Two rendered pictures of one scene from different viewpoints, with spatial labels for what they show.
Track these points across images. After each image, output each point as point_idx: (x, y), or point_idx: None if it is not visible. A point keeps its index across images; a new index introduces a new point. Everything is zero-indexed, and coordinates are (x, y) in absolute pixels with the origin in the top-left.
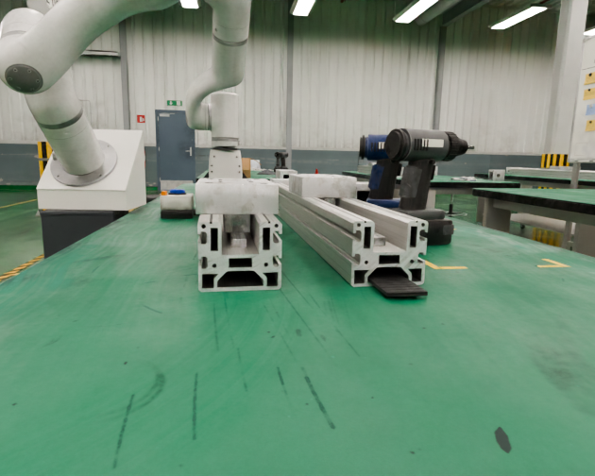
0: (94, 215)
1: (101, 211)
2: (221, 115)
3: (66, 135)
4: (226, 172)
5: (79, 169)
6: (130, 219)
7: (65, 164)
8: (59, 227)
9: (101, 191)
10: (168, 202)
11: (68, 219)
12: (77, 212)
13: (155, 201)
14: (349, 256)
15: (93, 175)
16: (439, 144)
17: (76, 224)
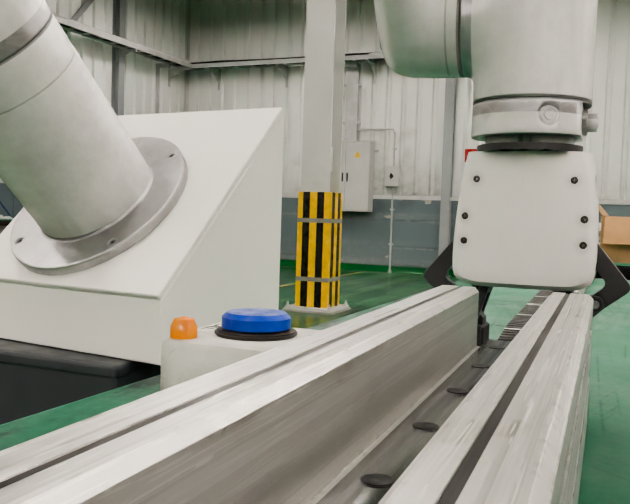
0: (68, 373)
1: (89, 359)
2: (512, 4)
3: None
4: (523, 244)
5: (58, 221)
6: (42, 432)
7: (24, 206)
8: None
9: (100, 293)
10: (191, 374)
11: (5, 376)
12: (27, 358)
13: (322, 329)
14: None
15: (97, 240)
16: None
17: (21, 393)
